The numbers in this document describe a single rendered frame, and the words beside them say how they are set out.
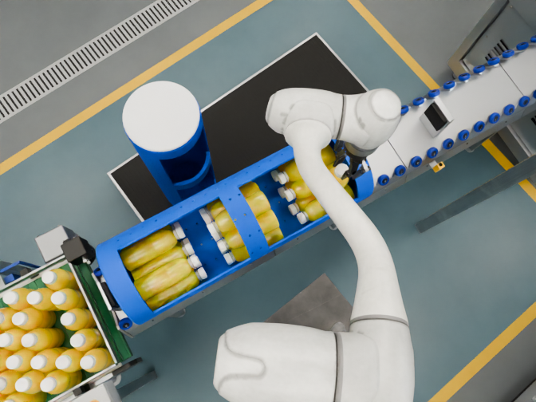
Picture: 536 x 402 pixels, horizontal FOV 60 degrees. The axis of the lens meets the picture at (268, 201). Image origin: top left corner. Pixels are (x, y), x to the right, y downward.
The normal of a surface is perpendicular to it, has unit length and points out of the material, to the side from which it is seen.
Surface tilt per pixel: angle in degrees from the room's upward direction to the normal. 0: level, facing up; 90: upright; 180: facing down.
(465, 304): 0
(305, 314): 4
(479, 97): 0
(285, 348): 28
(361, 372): 14
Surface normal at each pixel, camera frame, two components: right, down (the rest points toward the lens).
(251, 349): -0.21, -0.61
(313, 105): 0.09, -0.39
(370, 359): 0.17, -0.58
